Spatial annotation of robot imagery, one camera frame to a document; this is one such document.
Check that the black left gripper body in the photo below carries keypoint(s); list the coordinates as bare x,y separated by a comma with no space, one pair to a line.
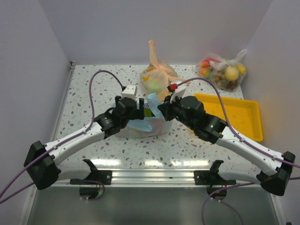
137,114

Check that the yellow plastic tray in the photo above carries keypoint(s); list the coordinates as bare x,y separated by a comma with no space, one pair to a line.
244,115

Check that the orange banana-print plastic bag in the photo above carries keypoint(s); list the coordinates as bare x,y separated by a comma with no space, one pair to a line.
158,75

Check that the light blue printed plastic bag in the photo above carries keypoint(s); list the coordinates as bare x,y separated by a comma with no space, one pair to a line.
149,126

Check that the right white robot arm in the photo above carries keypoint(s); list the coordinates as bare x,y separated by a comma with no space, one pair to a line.
276,168

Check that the aluminium front rail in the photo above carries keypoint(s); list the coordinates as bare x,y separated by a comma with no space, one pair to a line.
155,177

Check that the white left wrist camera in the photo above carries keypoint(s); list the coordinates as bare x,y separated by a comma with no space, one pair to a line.
129,92

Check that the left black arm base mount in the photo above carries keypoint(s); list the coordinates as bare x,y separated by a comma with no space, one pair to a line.
97,177

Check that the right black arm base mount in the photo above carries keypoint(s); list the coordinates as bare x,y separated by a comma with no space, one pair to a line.
211,179

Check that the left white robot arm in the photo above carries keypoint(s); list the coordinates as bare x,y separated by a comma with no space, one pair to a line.
44,161

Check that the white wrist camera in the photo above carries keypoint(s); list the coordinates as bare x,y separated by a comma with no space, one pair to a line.
129,92
176,90

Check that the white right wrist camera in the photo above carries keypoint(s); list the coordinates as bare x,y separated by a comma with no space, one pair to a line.
176,90

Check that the clear plastic bag of fruit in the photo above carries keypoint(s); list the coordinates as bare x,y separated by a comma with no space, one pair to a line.
225,74

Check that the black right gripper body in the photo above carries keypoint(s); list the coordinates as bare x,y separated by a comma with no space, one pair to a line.
173,111

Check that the green fruit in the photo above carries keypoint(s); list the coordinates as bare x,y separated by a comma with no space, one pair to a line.
148,113

